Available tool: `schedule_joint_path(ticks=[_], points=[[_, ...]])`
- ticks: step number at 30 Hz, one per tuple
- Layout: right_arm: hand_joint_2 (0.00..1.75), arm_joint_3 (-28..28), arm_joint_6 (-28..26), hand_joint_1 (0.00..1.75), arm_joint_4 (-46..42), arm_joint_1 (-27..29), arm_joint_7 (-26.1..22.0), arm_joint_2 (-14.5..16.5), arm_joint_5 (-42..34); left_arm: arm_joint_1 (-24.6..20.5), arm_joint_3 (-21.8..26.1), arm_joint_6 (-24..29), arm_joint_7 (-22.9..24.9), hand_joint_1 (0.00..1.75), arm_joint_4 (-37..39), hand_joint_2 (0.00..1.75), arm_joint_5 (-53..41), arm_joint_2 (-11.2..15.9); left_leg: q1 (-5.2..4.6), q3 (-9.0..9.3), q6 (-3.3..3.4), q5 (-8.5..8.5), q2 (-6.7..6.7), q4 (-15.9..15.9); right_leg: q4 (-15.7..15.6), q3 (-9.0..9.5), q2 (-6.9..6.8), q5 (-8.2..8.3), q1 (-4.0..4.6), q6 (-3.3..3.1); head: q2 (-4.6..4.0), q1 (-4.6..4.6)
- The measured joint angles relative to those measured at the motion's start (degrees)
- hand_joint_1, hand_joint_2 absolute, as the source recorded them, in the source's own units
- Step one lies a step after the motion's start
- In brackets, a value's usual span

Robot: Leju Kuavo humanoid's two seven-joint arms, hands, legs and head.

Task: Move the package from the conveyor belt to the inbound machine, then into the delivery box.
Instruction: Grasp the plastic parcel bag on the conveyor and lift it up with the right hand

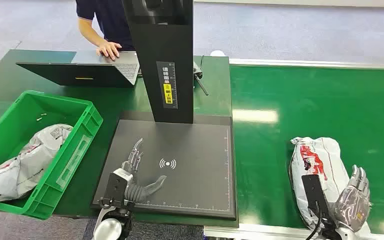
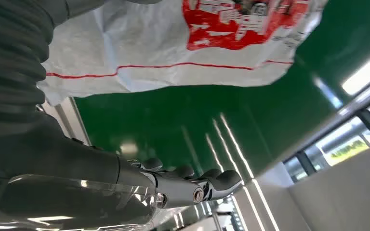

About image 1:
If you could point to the green plastic crate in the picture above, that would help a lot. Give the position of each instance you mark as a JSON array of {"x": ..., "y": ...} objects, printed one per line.
[{"x": 79, "y": 132}]

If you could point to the black inbound scanner machine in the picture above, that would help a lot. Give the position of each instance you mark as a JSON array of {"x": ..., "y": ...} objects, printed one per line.
[{"x": 165, "y": 36}]

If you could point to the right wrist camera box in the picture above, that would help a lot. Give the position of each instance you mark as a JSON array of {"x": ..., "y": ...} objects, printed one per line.
[{"x": 314, "y": 192}]

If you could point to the grey handheld barcode scanner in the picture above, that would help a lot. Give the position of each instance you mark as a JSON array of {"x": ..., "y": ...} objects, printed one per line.
[{"x": 199, "y": 78}]

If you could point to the grey plastic mailer package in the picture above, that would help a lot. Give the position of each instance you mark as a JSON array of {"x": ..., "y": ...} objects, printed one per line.
[{"x": 29, "y": 159}]

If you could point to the dark grey laptop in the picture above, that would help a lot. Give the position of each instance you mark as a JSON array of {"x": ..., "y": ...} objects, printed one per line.
[{"x": 79, "y": 74}]

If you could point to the person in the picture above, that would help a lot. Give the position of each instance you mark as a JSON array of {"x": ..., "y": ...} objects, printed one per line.
[{"x": 112, "y": 20}]

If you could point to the silver conveyor frame rail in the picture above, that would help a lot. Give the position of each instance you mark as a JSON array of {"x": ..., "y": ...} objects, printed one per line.
[
  {"x": 311, "y": 63},
  {"x": 251, "y": 232}
]

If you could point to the black and yellow machine label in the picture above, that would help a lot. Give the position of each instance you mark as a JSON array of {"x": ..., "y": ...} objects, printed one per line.
[{"x": 167, "y": 84}]

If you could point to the person's right hand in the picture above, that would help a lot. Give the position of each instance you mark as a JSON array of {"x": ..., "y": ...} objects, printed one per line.
[{"x": 109, "y": 49}]

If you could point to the small metal screw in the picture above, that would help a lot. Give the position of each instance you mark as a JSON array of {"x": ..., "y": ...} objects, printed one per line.
[
  {"x": 39, "y": 119},
  {"x": 43, "y": 115}
]

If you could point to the person's right forearm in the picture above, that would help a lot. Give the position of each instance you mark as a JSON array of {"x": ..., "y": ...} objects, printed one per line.
[{"x": 91, "y": 33}]

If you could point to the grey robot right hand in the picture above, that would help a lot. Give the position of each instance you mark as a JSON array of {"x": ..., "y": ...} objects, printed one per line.
[{"x": 352, "y": 207}]

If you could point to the clear crate label pocket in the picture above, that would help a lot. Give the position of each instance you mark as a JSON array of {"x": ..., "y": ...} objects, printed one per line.
[{"x": 74, "y": 162}]

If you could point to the white package with red print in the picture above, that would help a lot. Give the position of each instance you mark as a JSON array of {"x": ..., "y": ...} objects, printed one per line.
[{"x": 324, "y": 155}]

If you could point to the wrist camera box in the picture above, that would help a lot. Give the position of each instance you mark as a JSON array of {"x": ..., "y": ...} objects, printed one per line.
[
  {"x": 314, "y": 192},
  {"x": 117, "y": 187}
]

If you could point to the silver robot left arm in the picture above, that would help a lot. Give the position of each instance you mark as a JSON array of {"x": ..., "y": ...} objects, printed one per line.
[{"x": 107, "y": 230}]

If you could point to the small white round object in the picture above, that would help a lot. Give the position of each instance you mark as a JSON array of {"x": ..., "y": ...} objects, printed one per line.
[{"x": 218, "y": 53}]

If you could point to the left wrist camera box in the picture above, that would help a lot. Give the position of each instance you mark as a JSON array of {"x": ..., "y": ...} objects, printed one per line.
[{"x": 117, "y": 187}]

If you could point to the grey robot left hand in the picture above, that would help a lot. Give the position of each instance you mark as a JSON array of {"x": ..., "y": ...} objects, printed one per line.
[{"x": 138, "y": 192}]

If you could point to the green conveyor belt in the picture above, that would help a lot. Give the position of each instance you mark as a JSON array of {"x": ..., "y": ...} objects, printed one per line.
[{"x": 311, "y": 106}]

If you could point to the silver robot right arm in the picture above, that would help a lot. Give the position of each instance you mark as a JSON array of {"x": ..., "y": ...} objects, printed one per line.
[{"x": 346, "y": 236}]

